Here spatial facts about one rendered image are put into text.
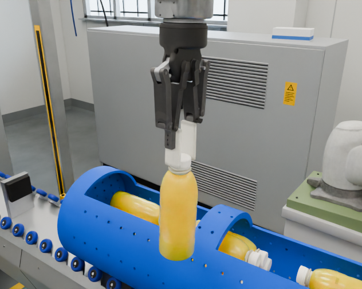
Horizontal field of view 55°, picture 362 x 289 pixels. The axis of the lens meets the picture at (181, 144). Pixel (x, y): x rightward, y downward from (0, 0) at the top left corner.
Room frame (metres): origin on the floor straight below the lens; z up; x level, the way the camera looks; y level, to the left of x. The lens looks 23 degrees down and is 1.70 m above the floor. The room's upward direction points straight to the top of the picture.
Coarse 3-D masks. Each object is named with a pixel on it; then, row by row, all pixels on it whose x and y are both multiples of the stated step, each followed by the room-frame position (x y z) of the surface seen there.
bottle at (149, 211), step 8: (120, 192) 0.93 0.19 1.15; (112, 200) 0.91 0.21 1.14; (120, 200) 0.90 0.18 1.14; (128, 200) 0.89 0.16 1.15; (136, 200) 0.89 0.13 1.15; (144, 200) 0.89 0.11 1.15; (120, 208) 0.88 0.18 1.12; (128, 208) 0.87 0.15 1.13; (136, 208) 0.86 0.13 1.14; (144, 208) 0.85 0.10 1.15; (152, 208) 0.85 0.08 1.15; (136, 216) 0.85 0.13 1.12; (144, 216) 0.84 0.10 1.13; (152, 216) 0.83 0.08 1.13
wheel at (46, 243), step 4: (44, 240) 0.92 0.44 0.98; (48, 240) 0.92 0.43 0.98; (40, 244) 0.92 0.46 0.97; (44, 244) 0.91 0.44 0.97; (48, 244) 0.90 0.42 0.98; (52, 244) 0.91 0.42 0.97; (40, 248) 0.91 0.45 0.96; (44, 248) 0.90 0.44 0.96; (48, 248) 0.90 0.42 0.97; (44, 252) 0.89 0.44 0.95
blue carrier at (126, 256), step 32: (96, 192) 0.93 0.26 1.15; (128, 192) 1.03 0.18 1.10; (64, 224) 0.79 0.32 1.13; (96, 224) 0.74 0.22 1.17; (128, 224) 0.71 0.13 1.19; (224, 224) 0.65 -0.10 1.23; (96, 256) 0.72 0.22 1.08; (128, 256) 0.67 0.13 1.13; (160, 256) 0.63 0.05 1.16; (192, 256) 0.60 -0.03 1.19; (224, 256) 0.58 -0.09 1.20; (288, 256) 0.72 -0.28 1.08; (320, 256) 0.68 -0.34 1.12; (160, 288) 0.61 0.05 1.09; (192, 288) 0.57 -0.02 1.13; (224, 288) 0.54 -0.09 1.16; (256, 288) 0.52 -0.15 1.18; (288, 288) 0.50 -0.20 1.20
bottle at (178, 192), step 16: (176, 176) 0.54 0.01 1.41; (192, 176) 0.55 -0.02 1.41; (160, 192) 0.55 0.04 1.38; (176, 192) 0.53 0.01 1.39; (192, 192) 0.54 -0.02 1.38; (160, 208) 0.55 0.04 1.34; (176, 208) 0.52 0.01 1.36; (192, 208) 0.53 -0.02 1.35; (160, 224) 0.54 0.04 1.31; (176, 224) 0.52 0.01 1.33; (192, 224) 0.54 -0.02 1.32; (160, 240) 0.54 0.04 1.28; (176, 240) 0.52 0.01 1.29; (192, 240) 0.54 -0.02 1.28; (176, 256) 0.52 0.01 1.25
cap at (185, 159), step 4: (184, 156) 0.56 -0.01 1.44; (188, 156) 0.56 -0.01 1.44; (184, 160) 0.55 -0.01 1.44; (188, 160) 0.55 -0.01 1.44; (184, 164) 0.54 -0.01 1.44; (188, 164) 0.55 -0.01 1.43; (172, 168) 0.55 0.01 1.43; (180, 168) 0.54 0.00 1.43; (184, 168) 0.54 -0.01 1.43; (188, 168) 0.55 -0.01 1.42
